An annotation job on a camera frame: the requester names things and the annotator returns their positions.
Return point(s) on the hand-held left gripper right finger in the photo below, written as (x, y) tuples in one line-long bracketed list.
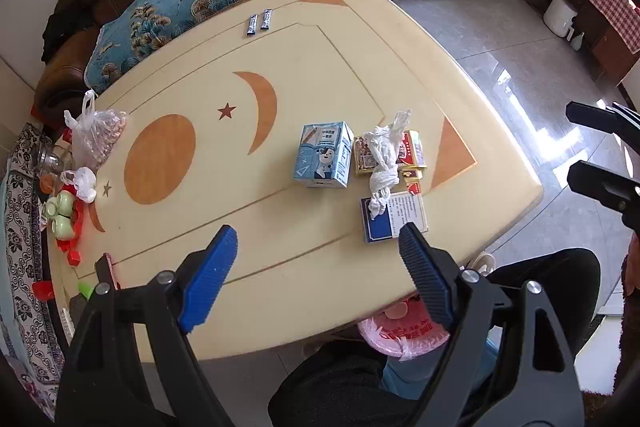
[(427, 277)]

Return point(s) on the blue white milk carton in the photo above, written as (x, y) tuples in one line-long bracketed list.
[(322, 154)]

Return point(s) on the gold cigarette pack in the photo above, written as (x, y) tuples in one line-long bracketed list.
[(413, 179)]

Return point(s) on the white air fryer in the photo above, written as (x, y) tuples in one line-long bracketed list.
[(559, 17)]

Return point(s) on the pink smartphone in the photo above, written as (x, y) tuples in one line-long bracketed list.
[(106, 269)]

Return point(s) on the orange fruit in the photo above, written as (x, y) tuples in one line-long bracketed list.
[(48, 183)]

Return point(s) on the blue white box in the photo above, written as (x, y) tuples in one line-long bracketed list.
[(385, 224)]

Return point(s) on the person's leg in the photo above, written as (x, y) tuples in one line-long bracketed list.
[(340, 387), (550, 272)]

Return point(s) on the crumpled white plastic wrap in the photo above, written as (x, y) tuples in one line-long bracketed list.
[(385, 152)]

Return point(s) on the person's right leg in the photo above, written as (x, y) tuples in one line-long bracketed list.
[(550, 272)]

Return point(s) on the black clothing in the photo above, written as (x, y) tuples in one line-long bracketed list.
[(57, 34)]

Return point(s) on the person's left leg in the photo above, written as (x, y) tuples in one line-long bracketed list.
[(340, 387)]

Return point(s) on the glass teapot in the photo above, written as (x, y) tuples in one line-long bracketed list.
[(50, 159)]

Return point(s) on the yellow patterned cigarette pack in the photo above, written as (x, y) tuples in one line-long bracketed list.
[(364, 154)]

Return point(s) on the red plastic piece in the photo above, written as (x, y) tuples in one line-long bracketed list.
[(42, 292)]

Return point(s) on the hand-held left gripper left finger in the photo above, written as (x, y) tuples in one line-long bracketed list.
[(210, 277)]

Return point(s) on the white remote control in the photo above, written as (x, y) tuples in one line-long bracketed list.
[(67, 322)]

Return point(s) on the small white plastic bag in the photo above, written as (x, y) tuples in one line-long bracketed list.
[(82, 182)]

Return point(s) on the white bottle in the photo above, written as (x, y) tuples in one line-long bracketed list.
[(576, 41)]

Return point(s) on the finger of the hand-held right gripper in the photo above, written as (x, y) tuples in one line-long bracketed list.
[(605, 189), (600, 114)]

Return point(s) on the person's light shoe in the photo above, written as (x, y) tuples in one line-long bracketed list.
[(481, 264)]

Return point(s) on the pink lined waste bin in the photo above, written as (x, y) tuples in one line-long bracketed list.
[(400, 337)]

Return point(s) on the green cup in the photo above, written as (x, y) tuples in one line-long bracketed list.
[(51, 208), (65, 202), (65, 228)]

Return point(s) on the plastic bag of peanuts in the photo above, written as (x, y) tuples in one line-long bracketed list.
[(97, 132)]

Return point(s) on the blue patterned seat cover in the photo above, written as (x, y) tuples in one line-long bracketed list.
[(170, 17)]

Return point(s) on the wooden cabinet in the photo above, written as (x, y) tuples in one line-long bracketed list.
[(607, 47)]

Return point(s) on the black white patterned cover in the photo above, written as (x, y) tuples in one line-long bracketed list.
[(25, 257)]

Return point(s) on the green bottle cap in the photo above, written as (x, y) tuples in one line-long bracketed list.
[(86, 291)]

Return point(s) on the red tray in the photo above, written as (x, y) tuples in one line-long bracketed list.
[(70, 247)]

